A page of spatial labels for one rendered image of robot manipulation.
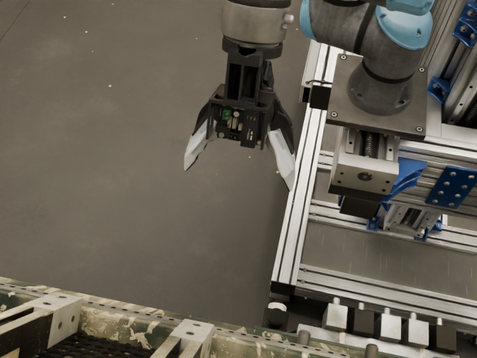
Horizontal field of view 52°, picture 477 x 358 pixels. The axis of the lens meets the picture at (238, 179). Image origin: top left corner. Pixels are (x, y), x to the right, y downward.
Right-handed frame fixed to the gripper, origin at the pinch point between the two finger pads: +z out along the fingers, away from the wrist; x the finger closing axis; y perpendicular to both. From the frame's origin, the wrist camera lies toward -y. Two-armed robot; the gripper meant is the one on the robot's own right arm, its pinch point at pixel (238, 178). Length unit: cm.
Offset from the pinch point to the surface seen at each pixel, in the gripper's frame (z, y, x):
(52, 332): 37.2, 3.1, -29.9
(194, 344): 31.8, 2.7, -3.7
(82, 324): 45, -7, -29
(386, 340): 50, -27, 35
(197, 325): 37.6, -6.8, -5.4
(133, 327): 43.2, -7.7, -18.7
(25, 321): 28.7, 8.9, -30.4
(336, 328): 49, -26, 23
